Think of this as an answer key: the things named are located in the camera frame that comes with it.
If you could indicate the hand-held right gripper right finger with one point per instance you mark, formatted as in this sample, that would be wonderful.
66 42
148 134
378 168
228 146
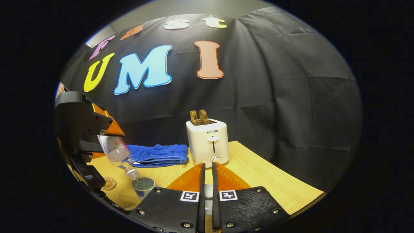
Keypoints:
214 207

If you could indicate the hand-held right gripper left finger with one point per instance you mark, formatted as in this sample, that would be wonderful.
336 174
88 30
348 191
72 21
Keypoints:
202 181

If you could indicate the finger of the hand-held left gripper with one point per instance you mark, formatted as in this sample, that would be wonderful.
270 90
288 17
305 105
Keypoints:
90 147
113 129

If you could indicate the clear plastic water bottle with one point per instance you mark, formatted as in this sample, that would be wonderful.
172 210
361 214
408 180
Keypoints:
116 152

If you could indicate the round brown coaster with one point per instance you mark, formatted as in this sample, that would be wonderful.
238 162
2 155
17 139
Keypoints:
110 183

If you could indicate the blue white porcelain teacup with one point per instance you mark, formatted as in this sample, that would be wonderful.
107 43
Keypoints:
143 186

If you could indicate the white toaster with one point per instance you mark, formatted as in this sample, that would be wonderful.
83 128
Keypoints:
207 142

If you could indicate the folded blue towel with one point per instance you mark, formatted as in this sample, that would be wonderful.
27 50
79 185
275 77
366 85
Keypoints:
158 155

